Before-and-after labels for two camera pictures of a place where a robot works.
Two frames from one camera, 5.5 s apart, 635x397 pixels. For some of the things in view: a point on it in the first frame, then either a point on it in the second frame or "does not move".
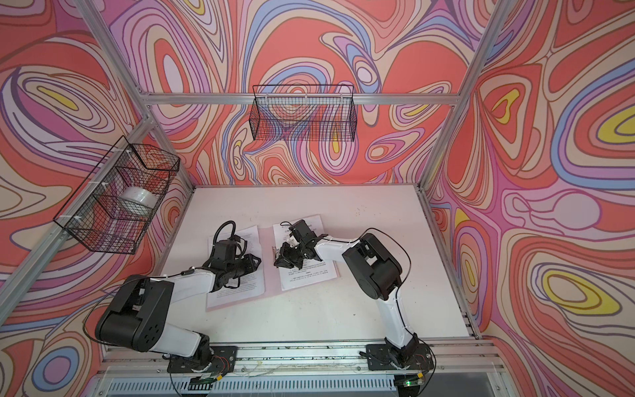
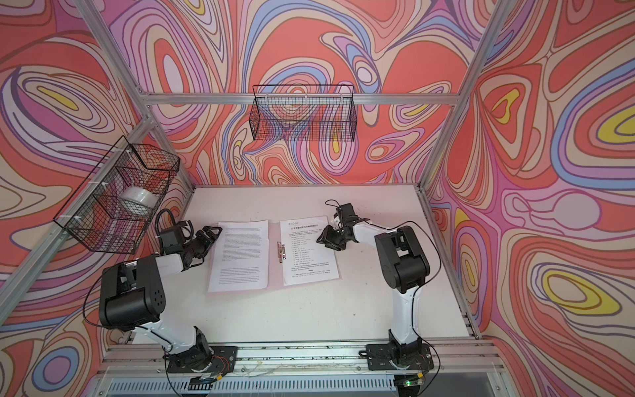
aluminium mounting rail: (472, 358) does not move
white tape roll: (139, 201) does not move
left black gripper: (253, 267) -> (207, 241)
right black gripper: (285, 260) -> (327, 234)
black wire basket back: (303, 112) does not move
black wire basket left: (112, 208) does not move
